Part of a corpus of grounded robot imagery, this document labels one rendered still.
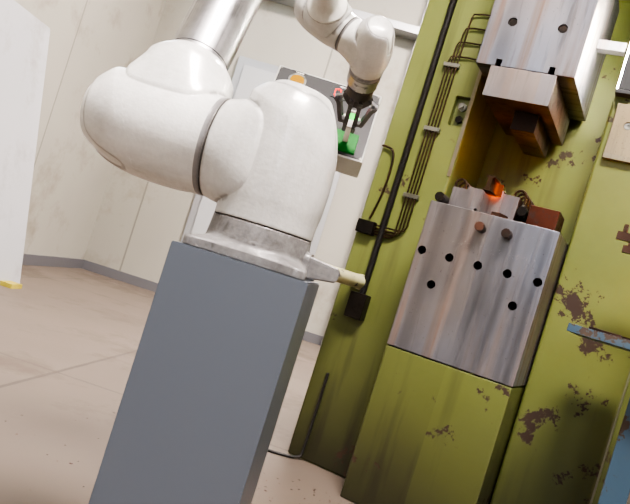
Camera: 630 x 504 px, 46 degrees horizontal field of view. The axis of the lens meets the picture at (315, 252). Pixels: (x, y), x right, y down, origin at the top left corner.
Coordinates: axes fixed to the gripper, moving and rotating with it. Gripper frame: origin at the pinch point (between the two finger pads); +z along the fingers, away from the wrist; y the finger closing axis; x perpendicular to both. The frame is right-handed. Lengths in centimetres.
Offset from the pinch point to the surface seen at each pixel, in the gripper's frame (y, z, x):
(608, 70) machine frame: 79, 6, 66
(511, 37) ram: 38, -18, 39
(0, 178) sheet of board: -174, 183, 52
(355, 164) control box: 5.1, 7.2, -5.5
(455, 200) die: 37.0, 8.9, -5.8
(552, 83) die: 53, -17, 25
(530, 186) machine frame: 67, 34, 29
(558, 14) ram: 49, -26, 44
